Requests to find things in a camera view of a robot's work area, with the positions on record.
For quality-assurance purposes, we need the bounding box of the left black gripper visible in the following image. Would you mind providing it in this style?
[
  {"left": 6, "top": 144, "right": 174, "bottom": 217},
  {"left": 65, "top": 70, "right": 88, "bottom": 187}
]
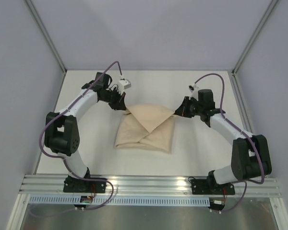
[{"left": 100, "top": 87, "right": 125, "bottom": 111}]

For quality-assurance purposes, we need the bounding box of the beige cloth drape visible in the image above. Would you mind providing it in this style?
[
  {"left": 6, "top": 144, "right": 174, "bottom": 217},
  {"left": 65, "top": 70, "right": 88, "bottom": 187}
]
[{"left": 114, "top": 103, "right": 176, "bottom": 153}]

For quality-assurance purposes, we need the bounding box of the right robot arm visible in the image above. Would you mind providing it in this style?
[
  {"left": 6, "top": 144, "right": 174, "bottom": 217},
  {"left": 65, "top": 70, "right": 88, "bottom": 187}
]
[{"left": 175, "top": 86, "right": 272, "bottom": 194}]

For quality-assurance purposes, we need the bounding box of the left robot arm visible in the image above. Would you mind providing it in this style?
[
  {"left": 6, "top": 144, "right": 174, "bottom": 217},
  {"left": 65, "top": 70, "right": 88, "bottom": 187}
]
[{"left": 42, "top": 72, "right": 131, "bottom": 192}]

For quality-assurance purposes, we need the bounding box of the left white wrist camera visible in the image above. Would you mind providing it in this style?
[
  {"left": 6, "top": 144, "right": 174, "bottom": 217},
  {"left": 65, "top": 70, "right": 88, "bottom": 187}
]
[{"left": 117, "top": 78, "right": 132, "bottom": 95}]

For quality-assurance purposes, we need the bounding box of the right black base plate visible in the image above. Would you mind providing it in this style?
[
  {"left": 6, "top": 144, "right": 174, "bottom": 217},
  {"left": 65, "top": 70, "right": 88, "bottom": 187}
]
[{"left": 188, "top": 177, "right": 235, "bottom": 196}]

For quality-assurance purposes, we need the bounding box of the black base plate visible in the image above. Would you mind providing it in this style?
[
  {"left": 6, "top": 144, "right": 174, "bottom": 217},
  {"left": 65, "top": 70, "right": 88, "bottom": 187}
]
[
  {"left": 63, "top": 176, "right": 107, "bottom": 194},
  {"left": 188, "top": 177, "right": 235, "bottom": 196}
]

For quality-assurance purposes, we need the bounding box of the right aluminium frame post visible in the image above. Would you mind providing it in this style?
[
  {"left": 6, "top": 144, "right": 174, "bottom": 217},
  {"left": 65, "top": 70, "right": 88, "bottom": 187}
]
[{"left": 231, "top": 0, "right": 280, "bottom": 76}]

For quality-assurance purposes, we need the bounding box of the aluminium frame post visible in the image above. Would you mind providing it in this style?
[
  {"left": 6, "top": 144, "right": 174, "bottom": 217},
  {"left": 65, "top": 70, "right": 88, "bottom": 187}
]
[
  {"left": 231, "top": 0, "right": 280, "bottom": 76},
  {"left": 24, "top": 0, "right": 67, "bottom": 75}
]

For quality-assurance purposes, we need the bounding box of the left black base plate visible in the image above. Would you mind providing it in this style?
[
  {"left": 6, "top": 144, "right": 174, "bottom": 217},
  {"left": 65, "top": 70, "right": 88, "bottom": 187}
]
[{"left": 63, "top": 176, "right": 107, "bottom": 194}]

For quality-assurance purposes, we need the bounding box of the aluminium front rail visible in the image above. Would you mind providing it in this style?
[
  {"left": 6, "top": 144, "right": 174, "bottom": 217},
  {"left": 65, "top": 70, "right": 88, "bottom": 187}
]
[{"left": 19, "top": 174, "right": 282, "bottom": 198}]

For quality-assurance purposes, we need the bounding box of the left aluminium frame post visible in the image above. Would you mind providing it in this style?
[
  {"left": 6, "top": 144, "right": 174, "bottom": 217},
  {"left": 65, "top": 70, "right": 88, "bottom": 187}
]
[{"left": 24, "top": 0, "right": 67, "bottom": 75}]

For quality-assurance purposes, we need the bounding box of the white slotted cable duct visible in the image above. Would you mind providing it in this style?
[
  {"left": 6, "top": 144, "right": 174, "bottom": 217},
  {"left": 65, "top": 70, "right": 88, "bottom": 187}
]
[{"left": 28, "top": 195, "right": 210, "bottom": 207}]

